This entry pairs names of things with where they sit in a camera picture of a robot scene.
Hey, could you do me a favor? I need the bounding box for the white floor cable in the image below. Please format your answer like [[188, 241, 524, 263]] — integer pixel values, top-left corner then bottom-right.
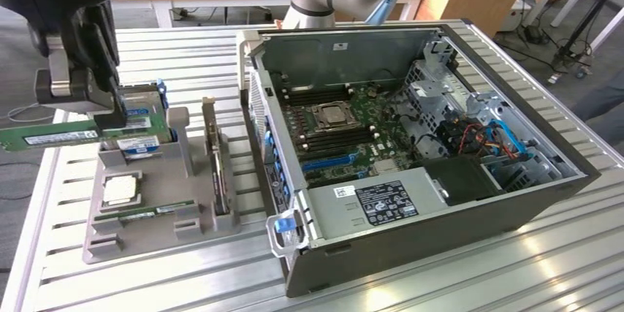
[[7, 102, 60, 123]]

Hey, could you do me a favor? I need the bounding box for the blue expansion slot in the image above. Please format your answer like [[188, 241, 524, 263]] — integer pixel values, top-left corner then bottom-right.
[[300, 154, 354, 173]]

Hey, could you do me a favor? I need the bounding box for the silver chipset heatsink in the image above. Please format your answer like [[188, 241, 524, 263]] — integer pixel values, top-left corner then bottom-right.
[[372, 160, 400, 177]]

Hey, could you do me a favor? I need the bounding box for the grey power supply unit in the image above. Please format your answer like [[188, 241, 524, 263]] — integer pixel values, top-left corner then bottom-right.
[[306, 166, 451, 243]]

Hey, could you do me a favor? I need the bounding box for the green motherboard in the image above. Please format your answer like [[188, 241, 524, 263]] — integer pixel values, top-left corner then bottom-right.
[[280, 83, 426, 189]]

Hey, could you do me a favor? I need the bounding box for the white box on floor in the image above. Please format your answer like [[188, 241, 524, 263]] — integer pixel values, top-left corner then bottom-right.
[[502, 0, 534, 32]]

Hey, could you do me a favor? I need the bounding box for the red power wire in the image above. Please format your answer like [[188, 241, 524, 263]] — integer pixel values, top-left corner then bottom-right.
[[462, 123, 518, 158]]

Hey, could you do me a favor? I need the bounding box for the open black PC case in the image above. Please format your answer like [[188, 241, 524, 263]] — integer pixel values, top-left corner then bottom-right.
[[235, 18, 602, 298]]

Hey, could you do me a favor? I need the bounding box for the grey parts rack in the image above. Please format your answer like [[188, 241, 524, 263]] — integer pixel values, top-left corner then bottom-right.
[[82, 105, 244, 265]]

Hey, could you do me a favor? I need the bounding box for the hard disk in blue caddy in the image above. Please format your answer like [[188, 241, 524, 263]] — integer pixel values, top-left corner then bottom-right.
[[116, 78, 170, 159]]

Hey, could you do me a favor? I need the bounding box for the CPU socket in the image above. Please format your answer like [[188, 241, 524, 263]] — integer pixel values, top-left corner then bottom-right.
[[311, 102, 364, 133]]

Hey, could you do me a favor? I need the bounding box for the black tripod stand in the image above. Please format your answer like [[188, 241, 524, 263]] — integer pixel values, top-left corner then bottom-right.
[[550, 0, 624, 85]]

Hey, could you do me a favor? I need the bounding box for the silver CPU chip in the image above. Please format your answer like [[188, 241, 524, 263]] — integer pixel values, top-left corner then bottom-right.
[[102, 176, 140, 205]]

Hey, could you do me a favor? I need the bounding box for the black power brick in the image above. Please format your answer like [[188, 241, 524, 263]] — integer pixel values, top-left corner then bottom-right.
[[524, 25, 548, 45]]

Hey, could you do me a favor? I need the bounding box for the blue disk wire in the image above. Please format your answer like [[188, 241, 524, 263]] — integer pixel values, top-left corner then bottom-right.
[[487, 118, 534, 162]]

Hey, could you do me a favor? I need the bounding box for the seated person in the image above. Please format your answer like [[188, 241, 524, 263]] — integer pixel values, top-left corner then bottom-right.
[[570, 70, 624, 123]]

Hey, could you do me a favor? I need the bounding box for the metal disk bay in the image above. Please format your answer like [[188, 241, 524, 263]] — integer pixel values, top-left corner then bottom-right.
[[404, 58, 488, 145]]

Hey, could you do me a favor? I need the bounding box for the graphics card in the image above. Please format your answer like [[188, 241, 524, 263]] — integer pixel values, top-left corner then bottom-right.
[[202, 96, 234, 216]]

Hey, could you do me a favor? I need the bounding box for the green RAM stick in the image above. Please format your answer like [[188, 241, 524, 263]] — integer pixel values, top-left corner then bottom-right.
[[95, 199, 196, 222], [0, 114, 155, 153]]

